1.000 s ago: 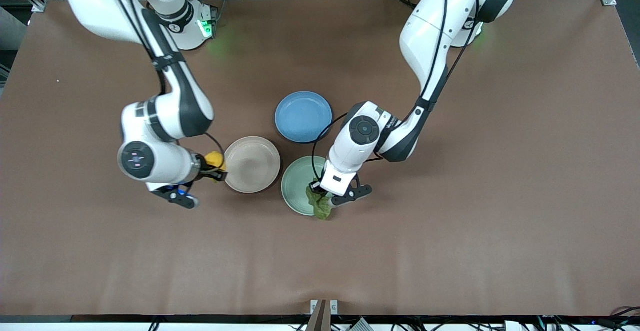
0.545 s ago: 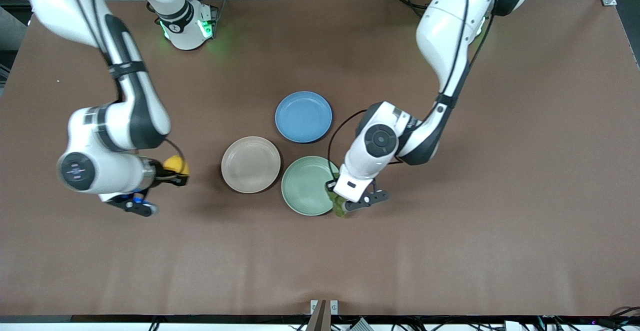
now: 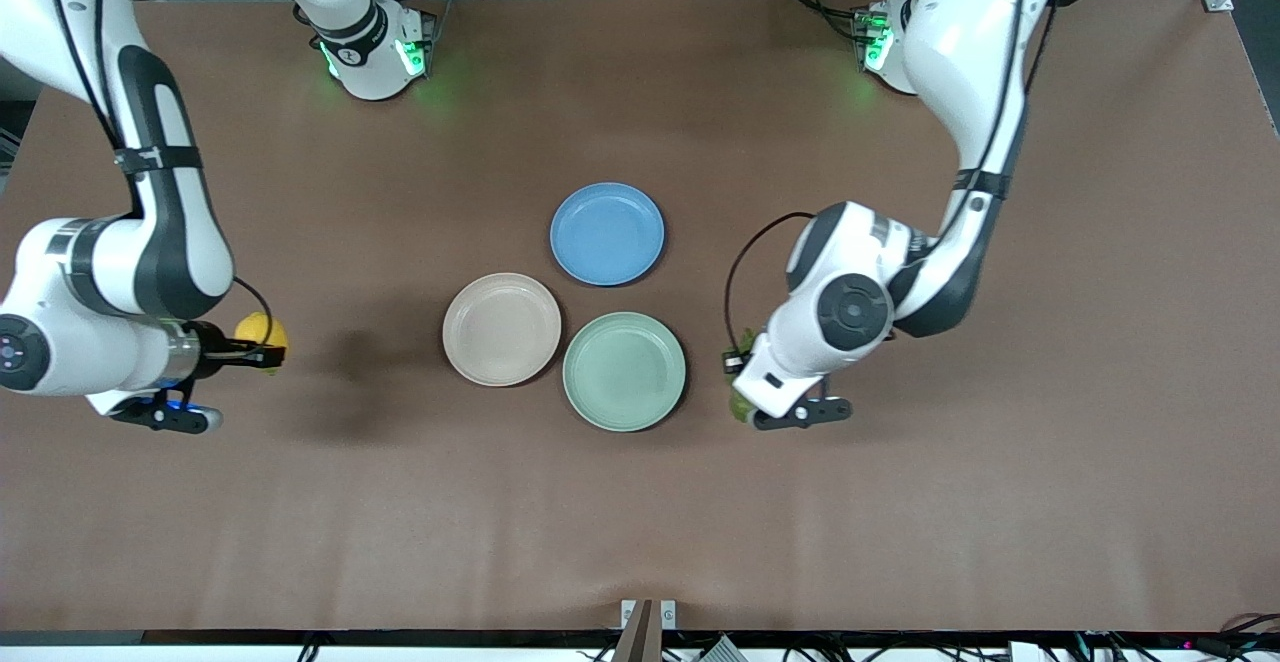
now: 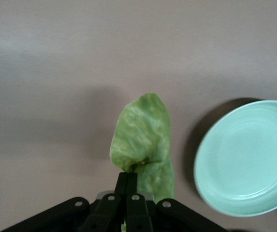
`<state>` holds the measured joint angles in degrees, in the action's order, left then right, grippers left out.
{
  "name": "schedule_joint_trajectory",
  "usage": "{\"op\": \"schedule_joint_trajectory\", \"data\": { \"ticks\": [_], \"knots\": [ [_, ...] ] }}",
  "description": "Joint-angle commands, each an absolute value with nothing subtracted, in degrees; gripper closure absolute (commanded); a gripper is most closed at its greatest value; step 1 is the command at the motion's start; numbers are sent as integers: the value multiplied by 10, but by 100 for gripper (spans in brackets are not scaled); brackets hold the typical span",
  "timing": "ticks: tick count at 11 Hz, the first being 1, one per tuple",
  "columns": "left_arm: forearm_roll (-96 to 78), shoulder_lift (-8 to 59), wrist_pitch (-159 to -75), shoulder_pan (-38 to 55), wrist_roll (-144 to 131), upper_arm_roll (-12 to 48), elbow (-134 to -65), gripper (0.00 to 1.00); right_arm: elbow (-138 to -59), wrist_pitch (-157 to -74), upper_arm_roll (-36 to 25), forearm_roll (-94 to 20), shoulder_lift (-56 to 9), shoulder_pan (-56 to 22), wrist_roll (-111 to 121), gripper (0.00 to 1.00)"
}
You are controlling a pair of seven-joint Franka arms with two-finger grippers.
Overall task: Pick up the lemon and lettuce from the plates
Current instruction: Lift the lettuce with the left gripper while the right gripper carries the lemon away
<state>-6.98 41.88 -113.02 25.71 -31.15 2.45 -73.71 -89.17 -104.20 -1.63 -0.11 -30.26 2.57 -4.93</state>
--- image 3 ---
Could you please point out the green lettuce leaf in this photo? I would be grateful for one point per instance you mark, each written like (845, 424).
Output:
(742, 407)

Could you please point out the yellow lemon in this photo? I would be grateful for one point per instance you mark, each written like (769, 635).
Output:
(258, 327)

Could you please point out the beige plate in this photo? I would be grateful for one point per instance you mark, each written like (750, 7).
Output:
(500, 330)

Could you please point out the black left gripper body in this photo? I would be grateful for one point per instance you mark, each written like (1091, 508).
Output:
(738, 353)

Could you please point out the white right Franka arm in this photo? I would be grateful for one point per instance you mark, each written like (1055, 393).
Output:
(160, 242)

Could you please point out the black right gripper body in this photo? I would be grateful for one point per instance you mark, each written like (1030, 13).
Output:
(212, 359)

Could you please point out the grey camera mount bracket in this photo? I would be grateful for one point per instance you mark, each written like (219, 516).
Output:
(647, 632)

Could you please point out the brown table cover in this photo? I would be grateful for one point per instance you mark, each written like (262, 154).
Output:
(300, 502)

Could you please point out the pale green plate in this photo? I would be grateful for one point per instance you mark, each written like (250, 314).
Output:
(624, 372)

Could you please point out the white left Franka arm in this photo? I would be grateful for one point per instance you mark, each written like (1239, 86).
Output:
(960, 72)

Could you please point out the grey ribbed adapter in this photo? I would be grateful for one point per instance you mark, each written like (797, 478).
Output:
(722, 650)

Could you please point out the blue plate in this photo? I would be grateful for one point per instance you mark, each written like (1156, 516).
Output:
(607, 234)

